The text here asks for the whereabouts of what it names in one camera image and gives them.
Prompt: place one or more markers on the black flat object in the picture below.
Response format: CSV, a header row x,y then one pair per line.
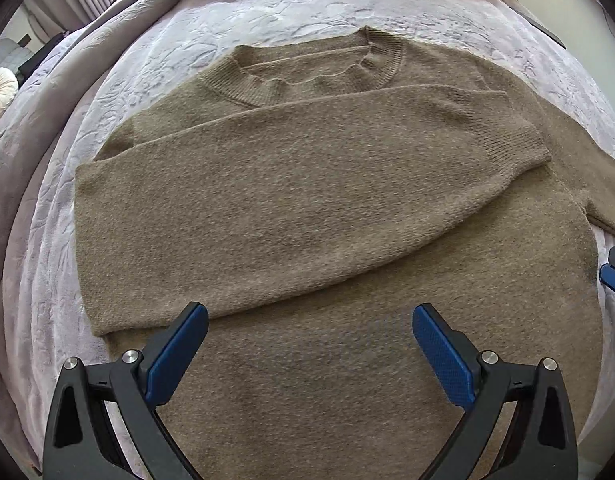
x,y
542,26

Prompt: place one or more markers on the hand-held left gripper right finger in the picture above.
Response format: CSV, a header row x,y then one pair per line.
x,y
442,355

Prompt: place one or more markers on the grey-purple curtain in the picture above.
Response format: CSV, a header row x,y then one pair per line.
x,y
72,5

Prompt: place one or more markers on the grey quilted pad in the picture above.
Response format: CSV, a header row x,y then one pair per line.
x,y
9,52

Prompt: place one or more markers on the lavender embossed blanket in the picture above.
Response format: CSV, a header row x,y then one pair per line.
x,y
287,15

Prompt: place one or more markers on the dark cloth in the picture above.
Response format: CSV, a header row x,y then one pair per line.
x,y
42,57

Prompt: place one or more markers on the brown knit sweater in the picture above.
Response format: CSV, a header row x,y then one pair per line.
x,y
312,200

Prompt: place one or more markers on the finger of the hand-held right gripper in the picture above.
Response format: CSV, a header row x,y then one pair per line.
x,y
610,276

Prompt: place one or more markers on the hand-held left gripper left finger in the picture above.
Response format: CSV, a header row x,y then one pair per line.
x,y
175,355

